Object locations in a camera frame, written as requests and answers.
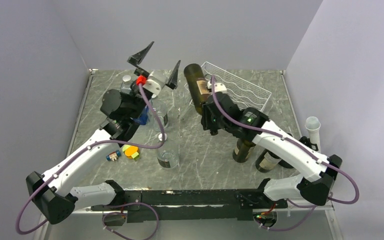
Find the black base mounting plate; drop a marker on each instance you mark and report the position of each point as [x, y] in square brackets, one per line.
[239, 204]

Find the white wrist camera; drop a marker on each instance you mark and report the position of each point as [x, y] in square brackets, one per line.
[155, 82]
[219, 87]

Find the white wire wine rack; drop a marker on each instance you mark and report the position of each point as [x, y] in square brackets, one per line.
[244, 93]

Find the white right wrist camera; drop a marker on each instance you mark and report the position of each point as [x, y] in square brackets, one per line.
[219, 87]

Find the small clear silver-cap bottle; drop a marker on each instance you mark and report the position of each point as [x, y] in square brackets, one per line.
[161, 109]

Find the black microphone stand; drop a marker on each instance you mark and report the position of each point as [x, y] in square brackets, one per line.
[306, 141]

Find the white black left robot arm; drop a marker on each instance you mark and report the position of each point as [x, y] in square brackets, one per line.
[56, 192]

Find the dark olive wine bottle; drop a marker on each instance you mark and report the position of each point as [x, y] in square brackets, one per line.
[197, 85]

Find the orange green toy block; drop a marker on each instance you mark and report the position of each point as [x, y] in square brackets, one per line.
[131, 152]

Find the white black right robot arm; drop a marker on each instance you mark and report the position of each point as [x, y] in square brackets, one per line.
[317, 172]

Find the green labelled wine bottle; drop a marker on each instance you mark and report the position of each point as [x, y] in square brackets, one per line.
[267, 161]

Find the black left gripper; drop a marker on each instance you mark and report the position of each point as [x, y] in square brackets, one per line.
[137, 59]

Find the clear silver cap bottle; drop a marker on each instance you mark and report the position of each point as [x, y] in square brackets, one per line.
[168, 155]

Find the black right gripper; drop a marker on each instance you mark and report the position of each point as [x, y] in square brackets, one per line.
[205, 119]

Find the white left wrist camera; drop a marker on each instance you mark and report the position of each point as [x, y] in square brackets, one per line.
[155, 82]

